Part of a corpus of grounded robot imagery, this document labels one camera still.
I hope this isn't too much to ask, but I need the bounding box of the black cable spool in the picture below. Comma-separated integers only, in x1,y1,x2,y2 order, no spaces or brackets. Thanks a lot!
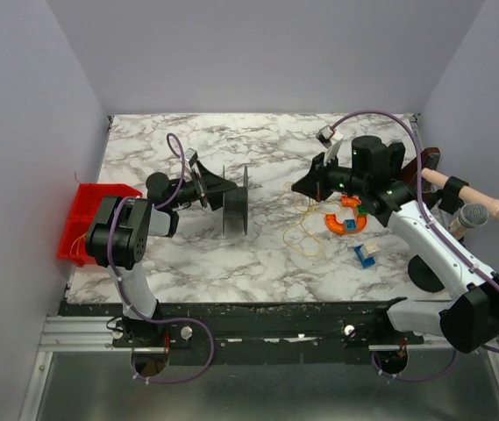
222,166,249,237

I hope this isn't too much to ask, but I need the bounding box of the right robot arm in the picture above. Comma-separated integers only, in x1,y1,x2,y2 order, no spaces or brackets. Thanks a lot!
291,136,499,353

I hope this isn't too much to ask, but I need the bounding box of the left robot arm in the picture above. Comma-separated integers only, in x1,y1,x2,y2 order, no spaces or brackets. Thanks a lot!
85,162,238,321

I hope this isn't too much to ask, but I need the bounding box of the orange curved toy track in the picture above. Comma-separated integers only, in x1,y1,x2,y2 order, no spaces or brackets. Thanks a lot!
324,196,368,236

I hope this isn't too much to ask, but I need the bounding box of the black triangular stand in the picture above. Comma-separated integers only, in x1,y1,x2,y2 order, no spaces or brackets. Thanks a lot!
388,140,406,174

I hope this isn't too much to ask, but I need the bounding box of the blue white toy block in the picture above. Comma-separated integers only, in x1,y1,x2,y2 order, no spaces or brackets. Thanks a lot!
354,241,380,268

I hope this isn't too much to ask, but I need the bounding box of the brown triangular stand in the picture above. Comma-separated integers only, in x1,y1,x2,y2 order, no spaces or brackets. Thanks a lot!
400,147,443,207

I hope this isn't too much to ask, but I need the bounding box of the red plastic bin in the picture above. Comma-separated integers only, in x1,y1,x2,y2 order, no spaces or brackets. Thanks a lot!
56,183,143,268

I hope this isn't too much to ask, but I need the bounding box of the black round stand base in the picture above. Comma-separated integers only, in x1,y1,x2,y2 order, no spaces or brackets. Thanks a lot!
408,255,445,293

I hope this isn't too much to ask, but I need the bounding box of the grey microphone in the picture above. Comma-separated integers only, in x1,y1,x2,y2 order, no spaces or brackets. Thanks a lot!
448,203,490,240

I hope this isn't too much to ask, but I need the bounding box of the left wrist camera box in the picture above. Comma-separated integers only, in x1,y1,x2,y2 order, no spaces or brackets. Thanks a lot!
184,148,198,168

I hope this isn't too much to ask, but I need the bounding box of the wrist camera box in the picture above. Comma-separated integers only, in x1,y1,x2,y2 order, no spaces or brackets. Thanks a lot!
184,148,198,168
316,125,343,149

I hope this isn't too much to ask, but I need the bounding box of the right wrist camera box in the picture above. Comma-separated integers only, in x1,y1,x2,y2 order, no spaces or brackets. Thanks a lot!
316,125,343,149

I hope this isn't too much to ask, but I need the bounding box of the beige handle with black clamp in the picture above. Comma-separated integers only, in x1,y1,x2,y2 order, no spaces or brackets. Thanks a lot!
421,168,499,221

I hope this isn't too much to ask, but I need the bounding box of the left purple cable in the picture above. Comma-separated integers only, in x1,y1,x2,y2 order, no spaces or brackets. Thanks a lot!
107,132,217,386

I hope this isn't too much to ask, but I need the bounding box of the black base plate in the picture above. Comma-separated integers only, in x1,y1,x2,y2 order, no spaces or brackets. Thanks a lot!
59,301,423,368

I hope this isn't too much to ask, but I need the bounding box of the aluminium rail frame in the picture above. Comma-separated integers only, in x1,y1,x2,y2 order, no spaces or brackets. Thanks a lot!
21,317,499,420

